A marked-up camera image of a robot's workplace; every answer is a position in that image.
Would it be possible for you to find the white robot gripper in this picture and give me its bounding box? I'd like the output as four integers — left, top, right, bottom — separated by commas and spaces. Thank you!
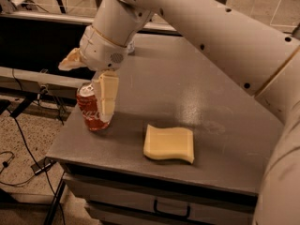
58, 26, 128, 123

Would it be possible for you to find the red coca-cola can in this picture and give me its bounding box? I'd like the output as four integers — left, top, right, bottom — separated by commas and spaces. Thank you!
76, 82, 109, 131

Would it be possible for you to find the black floor cable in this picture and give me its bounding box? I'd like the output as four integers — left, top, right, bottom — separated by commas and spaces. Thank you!
0, 68, 67, 225

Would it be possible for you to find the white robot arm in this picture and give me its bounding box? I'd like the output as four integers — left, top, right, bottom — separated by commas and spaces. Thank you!
59, 0, 300, 225

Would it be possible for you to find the grey drawer cabinet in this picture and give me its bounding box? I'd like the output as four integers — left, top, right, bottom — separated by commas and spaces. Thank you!
62, 164, 261, 225

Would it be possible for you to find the yellow wavy sponge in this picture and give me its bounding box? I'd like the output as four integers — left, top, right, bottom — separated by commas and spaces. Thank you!
143, 125, 194, 164

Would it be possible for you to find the grey metal rail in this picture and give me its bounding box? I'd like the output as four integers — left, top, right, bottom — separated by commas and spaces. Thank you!
0, 67, 88, 99

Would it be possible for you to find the black drawer handle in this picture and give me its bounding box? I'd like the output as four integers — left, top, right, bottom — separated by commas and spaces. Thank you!
153, 200, 191, 219

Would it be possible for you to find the clear plastic water bottle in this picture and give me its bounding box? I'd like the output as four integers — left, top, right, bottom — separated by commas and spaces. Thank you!
127, 38, 135, 54

